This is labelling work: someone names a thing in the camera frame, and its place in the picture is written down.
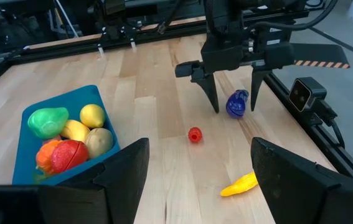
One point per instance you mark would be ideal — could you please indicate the yellow lemon toy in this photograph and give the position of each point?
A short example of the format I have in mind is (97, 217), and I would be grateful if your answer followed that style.
(92, 115)

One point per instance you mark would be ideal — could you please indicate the black orange striped floor mat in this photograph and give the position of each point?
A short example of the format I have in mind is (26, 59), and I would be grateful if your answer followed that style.
(319, 53)

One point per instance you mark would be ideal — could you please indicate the white rod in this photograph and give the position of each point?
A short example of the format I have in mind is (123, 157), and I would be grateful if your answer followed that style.
(67, 18)

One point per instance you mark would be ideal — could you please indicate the blue plastic tupperware container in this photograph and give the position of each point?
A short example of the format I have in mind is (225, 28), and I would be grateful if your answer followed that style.
(70, 96)

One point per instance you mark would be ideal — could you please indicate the green bell pepper toy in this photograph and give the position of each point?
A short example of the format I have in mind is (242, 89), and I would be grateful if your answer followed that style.
(47, 123)

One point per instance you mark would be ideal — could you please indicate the brown potato toy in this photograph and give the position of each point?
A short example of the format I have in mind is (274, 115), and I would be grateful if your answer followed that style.
(99, 142)

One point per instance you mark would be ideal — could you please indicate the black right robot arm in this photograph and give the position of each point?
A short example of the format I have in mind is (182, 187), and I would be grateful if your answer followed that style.
(226, 9)

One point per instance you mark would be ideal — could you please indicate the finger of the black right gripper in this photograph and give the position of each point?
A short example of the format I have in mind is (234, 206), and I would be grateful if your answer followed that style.
(208, 85)
(257, 81)

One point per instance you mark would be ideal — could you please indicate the yellow banana toy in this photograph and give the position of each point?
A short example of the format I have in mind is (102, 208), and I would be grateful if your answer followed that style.
(75, 130)

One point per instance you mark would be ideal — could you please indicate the small red raspberry toy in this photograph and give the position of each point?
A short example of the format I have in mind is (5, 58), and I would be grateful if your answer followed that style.
(195, 135)

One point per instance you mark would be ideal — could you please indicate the orange fruit toy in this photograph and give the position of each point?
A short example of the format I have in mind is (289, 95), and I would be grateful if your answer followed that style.
(44, 157)

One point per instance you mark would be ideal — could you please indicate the red plastic strawberry toy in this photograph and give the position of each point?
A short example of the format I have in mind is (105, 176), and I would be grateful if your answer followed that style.
(68, 155)

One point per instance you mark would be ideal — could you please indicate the purple eggplant toy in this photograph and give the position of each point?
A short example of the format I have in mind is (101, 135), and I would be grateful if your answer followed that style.
(235, 105)

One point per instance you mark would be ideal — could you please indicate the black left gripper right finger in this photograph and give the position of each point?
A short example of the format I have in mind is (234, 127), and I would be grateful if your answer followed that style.
(288, 186)

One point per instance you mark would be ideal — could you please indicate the black aluminium table frame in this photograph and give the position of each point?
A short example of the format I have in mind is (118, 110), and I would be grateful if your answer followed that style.
(54, 53)

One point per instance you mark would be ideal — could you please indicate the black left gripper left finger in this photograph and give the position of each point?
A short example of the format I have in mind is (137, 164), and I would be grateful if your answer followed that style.
(117, 186)

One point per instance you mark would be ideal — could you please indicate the yellow corn toy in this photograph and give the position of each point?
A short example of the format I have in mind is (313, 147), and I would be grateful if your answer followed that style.
(238, 186)

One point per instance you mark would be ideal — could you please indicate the black table-level camera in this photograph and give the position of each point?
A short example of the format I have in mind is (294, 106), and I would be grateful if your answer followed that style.
(307, 93)

